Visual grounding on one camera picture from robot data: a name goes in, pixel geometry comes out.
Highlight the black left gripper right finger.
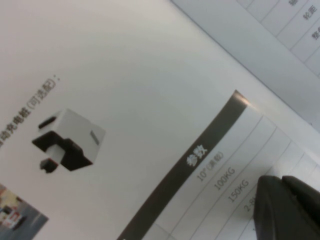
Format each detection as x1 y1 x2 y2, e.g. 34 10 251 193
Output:
281 175 320 226

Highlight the white manual book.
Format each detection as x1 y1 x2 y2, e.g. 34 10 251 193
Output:
0 0 320 240

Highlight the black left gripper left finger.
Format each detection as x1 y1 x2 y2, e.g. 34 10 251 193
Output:
252 175 320 240

